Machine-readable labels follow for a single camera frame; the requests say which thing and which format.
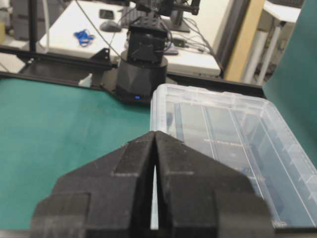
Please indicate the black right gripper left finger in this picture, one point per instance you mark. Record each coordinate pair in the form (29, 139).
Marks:
(105, 198)

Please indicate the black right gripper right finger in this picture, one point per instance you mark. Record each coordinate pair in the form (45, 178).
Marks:
(205, 198)

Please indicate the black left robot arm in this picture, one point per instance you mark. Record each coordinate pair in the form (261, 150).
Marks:
(143, 67)

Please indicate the clear plastic storage box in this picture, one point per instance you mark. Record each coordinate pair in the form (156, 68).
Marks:
(260, 161)

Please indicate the green table mat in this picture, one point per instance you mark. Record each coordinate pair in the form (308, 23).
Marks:
(47, 130)

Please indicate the green backdrop sheet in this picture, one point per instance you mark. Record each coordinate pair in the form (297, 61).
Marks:
(293, 86)

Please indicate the white background desk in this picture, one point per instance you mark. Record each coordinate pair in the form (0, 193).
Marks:
(77, 33)

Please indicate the black computer mouse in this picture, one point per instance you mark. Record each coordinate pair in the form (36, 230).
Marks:
(110, 26)

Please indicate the black monitor stand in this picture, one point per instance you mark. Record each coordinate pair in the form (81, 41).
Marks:
(175, 21)

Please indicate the black phone on desk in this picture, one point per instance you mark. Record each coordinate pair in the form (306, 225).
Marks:
(106, 14)

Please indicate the black aluminium frame rail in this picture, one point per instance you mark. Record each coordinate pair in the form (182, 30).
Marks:
(64, 70)

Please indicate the wooden post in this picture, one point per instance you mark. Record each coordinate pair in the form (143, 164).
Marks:
(239, 57)

